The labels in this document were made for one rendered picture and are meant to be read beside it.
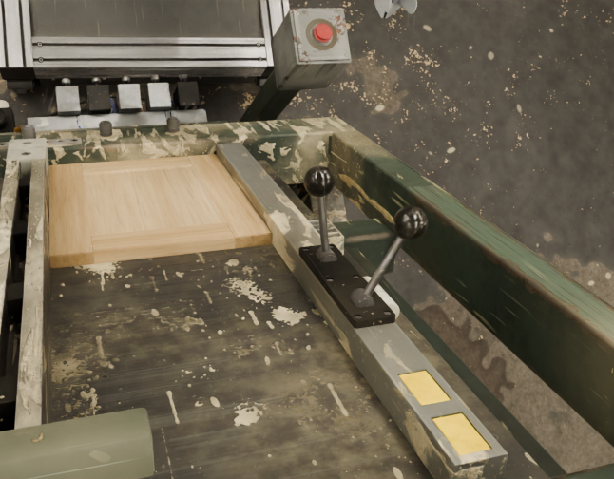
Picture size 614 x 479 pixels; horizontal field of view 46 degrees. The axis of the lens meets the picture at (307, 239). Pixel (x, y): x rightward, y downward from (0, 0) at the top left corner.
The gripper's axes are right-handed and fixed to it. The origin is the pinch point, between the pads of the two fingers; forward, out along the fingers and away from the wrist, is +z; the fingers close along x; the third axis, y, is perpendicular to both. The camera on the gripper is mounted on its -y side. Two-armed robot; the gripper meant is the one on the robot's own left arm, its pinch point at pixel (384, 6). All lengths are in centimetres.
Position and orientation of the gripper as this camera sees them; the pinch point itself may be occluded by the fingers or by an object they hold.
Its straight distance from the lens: 108.9
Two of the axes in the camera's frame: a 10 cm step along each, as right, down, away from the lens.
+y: 1.9, 8.1, -5.5
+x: 9.6, -0.4, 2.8
